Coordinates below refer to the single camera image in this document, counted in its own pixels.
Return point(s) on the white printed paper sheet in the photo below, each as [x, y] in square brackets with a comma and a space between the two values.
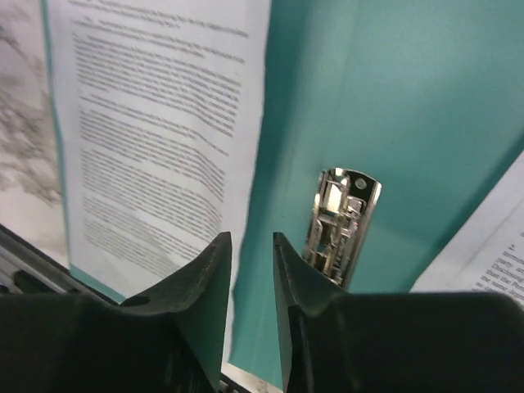
[158, 107]

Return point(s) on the metal folder clip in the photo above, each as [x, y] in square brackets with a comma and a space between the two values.
[344, 203]

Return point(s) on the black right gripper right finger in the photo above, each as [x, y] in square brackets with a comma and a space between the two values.
[334, 341]

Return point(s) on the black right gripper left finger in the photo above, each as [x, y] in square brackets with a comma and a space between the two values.
[168, 338]

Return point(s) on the teal folder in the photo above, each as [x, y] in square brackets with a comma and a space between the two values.
[424, 96]

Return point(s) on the white printed paper stack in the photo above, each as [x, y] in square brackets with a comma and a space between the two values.
[486, 254]

